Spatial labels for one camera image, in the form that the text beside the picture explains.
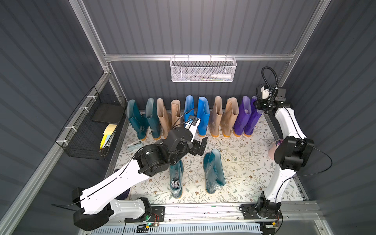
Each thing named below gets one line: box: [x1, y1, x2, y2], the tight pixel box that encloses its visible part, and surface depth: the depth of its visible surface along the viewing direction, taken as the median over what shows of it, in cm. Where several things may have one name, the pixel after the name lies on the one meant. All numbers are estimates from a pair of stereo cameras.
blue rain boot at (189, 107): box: [184, 94, 195, 127], surface depth 95 cm
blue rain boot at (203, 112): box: [196, 96, 211, 138], surface depth 92 cm
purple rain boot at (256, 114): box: [243, 95, 263, 138], surface depth 90 cm
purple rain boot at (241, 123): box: [233, 95, 252, 138], surface depth 94 cm
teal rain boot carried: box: [126, 99, 150, 140], surface depth 89 cm
